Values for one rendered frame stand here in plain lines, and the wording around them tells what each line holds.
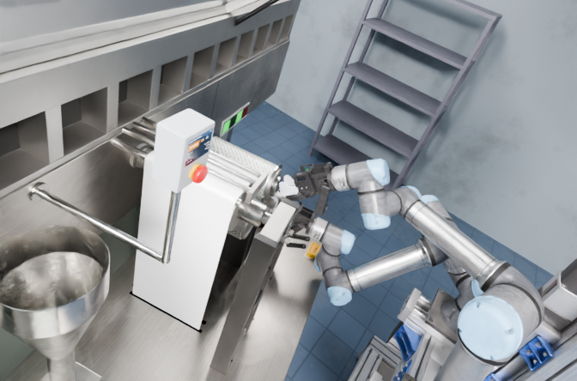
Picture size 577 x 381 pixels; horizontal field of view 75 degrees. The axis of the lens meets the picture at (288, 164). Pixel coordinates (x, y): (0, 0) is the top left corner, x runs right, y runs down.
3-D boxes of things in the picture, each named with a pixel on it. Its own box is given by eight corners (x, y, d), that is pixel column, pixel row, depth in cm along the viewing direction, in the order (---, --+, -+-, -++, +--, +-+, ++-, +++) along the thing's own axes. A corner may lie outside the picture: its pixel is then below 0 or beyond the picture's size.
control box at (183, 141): (185, 200, 54) (196, 144, 49) (149, 178, 56) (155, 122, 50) (214, 178, 60) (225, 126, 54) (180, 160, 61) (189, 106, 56)
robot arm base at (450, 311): (477, 319, 160) (491, 306, 155) (471, 344, 148) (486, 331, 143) (445, 297, 165) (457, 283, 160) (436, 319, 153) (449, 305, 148)
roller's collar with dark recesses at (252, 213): (255, 232, 96) (261, 214, 92) (234, 222, 97) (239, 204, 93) (264, 218, 101) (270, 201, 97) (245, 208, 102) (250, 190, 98)
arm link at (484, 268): (570, 294, 87) (409, 174, 117) (553, 311, 80) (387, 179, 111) (541, 324, 93) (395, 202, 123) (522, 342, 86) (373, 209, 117)
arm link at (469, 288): (466, 320, 145) (487, 299, 137) (449, 289, 155) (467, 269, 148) (490, 320, 148) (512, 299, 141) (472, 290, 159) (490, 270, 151)
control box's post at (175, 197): (167, 264, 68) (180, 181, 57) (159, 260, 68) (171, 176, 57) (172, 258, 70) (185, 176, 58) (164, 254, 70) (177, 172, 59)
